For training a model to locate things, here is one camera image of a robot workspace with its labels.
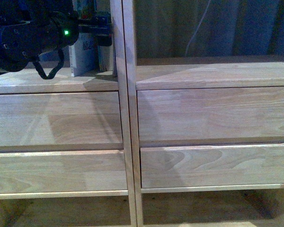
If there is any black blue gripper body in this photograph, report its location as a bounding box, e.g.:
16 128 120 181
78 11 112 46

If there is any white book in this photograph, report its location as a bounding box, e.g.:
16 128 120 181
68 0 98 77

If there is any left wooden shelf unit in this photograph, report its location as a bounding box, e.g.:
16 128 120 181
0 0 137 227

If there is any wooden shelf unit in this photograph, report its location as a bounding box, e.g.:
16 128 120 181
0 0 137 227
123 0 284 227

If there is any right wooden shelf unit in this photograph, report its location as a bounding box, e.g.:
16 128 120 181
123 0 284 227

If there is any upright green-cover book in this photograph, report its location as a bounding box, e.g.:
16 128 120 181
95 0 117 77

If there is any dark curtain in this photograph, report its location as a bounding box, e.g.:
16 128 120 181
134 0 284 58

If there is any upper right wooden drawer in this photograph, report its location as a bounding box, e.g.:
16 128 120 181
137 87 284 144

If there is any wooden drawer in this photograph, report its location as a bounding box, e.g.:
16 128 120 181
137 87 284 144
140 144 284 188
0 92 123 149
0 150 127 194

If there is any upper left wooden drawer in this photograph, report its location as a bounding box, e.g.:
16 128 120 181
0 92 123 149

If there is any lower left wooden drawer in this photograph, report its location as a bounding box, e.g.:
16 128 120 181
0 150 127 194

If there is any lower right wooden drawer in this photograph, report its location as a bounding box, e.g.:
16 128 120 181
140 144 284 188

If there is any black braided cable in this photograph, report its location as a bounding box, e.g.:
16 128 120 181
32 48 65 80

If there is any thin white cable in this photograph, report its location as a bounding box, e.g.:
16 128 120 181
185 0 212 56

